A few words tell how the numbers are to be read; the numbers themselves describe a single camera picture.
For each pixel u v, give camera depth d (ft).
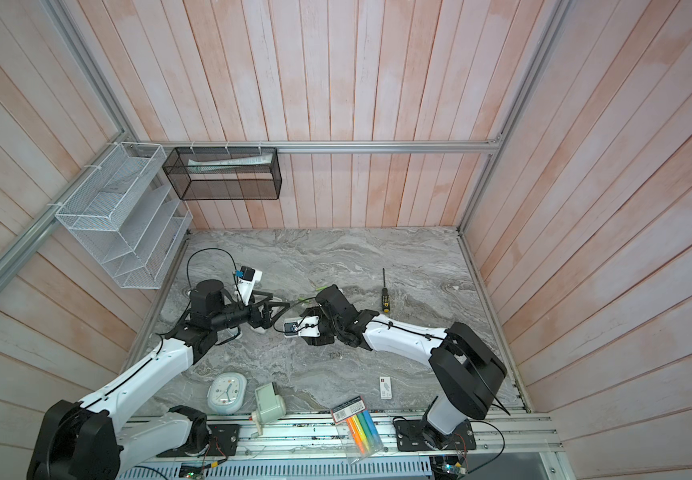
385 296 3.24
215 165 2.95
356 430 2.44
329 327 2.34
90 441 1.30
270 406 2.44
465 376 1.48
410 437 2.40
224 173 3.41
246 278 2.30
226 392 2.58
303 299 3.29
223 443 2.41
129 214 2.40
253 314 2.31
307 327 2.32
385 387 2.66
